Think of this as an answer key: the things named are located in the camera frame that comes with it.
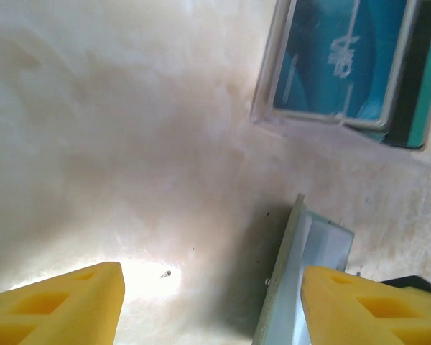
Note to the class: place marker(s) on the blue credit card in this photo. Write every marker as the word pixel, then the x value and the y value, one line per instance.
pixel 319 64

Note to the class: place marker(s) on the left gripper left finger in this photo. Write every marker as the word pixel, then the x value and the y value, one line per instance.
pixel 57 309

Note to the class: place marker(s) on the teal card with black stripe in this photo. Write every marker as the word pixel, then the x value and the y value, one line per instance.
pixel 422 90

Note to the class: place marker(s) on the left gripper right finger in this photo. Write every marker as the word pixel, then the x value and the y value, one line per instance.
pixel 362 316

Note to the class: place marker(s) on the clear acrylic card tray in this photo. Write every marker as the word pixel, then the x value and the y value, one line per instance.
pixel 264 90

